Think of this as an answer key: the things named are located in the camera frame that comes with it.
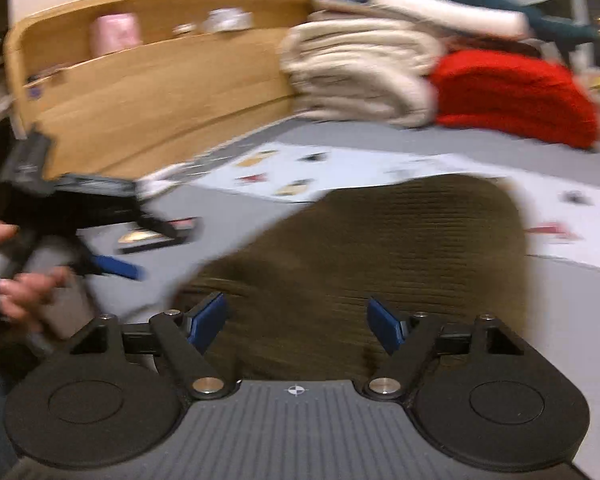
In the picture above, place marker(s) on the dark olive corduroy pants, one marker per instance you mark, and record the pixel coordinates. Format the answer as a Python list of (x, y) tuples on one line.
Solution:
[(452, 245)]

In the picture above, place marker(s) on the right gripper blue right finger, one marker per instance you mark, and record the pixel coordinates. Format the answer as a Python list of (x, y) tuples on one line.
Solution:
[(409, 340)]

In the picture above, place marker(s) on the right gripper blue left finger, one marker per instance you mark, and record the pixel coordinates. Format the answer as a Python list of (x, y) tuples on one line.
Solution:
[(182, 340)]

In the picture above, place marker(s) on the red knitted folded blanket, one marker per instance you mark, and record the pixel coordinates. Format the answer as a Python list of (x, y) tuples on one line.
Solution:
[(511, 93)]

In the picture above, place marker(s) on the person's left hand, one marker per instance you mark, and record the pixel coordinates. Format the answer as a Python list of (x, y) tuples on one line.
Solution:
[(24, 297)]

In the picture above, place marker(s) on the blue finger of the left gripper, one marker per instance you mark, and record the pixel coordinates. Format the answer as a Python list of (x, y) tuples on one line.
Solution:
[(116, 267)]

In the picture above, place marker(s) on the pink container on headboard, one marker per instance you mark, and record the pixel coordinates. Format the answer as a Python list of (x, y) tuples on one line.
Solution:
[(114, 33)]

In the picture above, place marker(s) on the black smartphone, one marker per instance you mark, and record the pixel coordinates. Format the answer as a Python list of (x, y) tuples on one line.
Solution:
[(139, 240)]

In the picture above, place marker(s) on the cream fleece folded blanket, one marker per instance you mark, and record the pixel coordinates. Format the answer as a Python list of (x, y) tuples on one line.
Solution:
[(366, 69)]

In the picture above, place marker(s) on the white items on headboard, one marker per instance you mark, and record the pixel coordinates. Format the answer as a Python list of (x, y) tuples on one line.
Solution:
[(218, 20)]

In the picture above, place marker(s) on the white folded garment dark trim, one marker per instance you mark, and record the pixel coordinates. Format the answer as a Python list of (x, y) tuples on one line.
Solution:
[(460, 17)]

